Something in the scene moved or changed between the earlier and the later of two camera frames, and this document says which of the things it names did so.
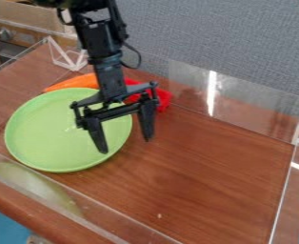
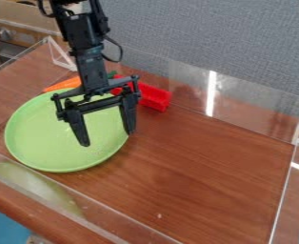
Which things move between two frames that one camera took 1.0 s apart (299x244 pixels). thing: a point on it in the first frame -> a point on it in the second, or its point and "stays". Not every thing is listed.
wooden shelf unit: x=11 y=38 stays
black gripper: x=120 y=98 -> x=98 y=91
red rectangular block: x=162 y=96 stays
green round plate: x=44 y=139 stays
